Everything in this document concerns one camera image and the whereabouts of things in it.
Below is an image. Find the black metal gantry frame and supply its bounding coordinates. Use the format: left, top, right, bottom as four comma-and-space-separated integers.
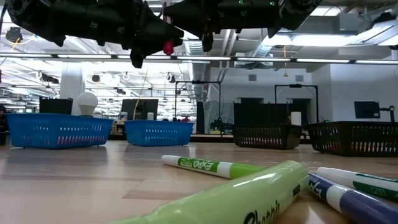
175, 80, 222, 122
274, 83, 320, 124

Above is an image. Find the silver ribbed ventilation duct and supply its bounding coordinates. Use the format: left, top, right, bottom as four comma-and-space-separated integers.
182, 37, 215, 102

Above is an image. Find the blue plastic slotted basket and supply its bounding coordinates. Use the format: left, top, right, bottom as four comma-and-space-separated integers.
124, 119, 195, 147
5, 113, 114, 150

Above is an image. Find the black computer monitor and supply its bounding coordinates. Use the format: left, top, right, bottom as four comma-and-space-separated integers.
39, 97, 74, 115
121, 98, 159, 121

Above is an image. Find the white LED light bar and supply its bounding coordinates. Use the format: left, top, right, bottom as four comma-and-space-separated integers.
0, 52, 398, 65

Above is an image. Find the black partition panel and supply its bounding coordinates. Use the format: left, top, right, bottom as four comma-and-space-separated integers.
233, 97, 312, 126

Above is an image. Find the yellow hanging cord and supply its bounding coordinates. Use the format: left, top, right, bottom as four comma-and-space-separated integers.
282, 46, 289, 78

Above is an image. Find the black metal table frame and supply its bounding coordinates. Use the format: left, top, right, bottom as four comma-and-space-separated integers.
107, 133, 312, 144

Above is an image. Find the black wall monitor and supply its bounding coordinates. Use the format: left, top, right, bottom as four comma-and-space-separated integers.
354, 101, 381, 119

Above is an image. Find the dark green Expo marker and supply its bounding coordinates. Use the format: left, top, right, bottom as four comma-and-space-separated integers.
316, 166, 398, 202

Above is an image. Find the black ceiling camera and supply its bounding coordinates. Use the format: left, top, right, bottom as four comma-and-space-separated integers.
5, 26, 23, 44

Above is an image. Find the silver diagonal ventilation duct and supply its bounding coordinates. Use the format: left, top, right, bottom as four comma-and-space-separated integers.
251, 29, 287, 58

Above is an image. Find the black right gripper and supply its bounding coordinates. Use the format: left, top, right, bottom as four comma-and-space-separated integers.
164, 0, 280, 53

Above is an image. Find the light green Expo marker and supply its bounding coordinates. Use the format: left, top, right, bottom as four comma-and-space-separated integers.
160, 154, 267, 180

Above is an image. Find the purple Expo marker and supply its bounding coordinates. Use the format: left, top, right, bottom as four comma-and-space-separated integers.
307, 171, 398, 224

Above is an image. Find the white light bulb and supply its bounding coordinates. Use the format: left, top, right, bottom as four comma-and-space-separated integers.
76, 91, 99, 118

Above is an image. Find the red Expo whiteboard marker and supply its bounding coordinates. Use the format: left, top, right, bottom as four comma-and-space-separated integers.
161, 0, 175, 56

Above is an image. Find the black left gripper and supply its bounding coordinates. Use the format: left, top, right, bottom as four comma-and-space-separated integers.
90, 0, 185, 69

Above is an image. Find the person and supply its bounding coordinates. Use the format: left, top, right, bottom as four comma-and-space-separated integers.
0, 104, 10, 131

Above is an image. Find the light green Sharpie highlighter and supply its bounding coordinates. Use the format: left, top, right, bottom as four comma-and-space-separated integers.
108, 159, 311, 224

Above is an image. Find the black plastic slotted basket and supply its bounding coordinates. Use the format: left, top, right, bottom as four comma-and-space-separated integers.
303, 121, 398, 157
232, 124, 303, 150

